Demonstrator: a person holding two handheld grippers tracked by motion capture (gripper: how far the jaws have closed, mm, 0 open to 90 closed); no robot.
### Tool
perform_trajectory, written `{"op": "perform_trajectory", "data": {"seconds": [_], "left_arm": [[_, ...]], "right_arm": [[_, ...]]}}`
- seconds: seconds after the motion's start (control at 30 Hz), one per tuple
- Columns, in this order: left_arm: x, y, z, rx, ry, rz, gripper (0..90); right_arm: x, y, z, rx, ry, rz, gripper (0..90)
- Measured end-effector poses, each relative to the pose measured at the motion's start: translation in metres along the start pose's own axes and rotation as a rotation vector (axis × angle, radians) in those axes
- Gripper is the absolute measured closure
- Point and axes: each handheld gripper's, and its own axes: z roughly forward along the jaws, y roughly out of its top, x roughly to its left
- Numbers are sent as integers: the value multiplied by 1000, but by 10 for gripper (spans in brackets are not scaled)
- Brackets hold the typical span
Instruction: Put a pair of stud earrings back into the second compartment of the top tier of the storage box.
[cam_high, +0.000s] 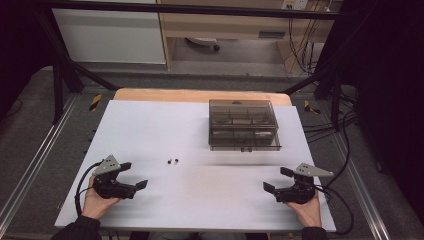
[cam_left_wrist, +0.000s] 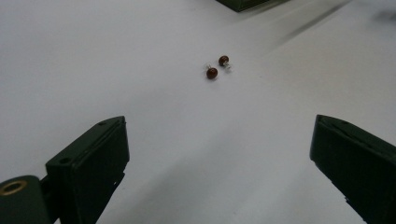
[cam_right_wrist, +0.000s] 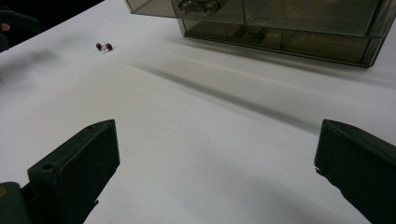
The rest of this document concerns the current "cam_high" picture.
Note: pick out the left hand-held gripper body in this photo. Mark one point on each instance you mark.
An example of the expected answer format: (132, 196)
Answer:
(110, 190)

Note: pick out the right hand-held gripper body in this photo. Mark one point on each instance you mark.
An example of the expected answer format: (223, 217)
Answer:
(300, 193)

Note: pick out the person's right hand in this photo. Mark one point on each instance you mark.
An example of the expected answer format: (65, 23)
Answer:
(310, 213)

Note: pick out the person's left hand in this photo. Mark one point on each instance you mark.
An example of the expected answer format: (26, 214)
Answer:
(95, 206)

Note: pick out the white table cover board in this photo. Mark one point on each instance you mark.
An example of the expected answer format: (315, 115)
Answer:
(150, 133)

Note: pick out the clear smoky plastic drawer box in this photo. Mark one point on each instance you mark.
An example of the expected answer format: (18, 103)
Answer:
(243, 125)

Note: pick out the yellow black floor tape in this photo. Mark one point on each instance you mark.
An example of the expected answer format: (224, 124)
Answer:
(311, 107)
(95, 102)

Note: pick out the black curtain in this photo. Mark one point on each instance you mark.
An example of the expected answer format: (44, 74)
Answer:
(390, 100)
(16, 50)

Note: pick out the white cabinet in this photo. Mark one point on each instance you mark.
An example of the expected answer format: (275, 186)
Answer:
(110, 36)

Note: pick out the office chair base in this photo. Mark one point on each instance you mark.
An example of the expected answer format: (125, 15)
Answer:
(203, 42)

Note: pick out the light wooden desk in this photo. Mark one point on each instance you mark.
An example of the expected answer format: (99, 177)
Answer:
(233, 28)

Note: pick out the aluminium floor rail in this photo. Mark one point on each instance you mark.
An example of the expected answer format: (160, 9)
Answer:
(36, 156)
(363, 193)

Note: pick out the black metal frame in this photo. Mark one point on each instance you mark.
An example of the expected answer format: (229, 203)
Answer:
(63, 66)

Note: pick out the wall power outlet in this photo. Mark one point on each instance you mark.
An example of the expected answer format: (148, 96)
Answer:
(294, 4)

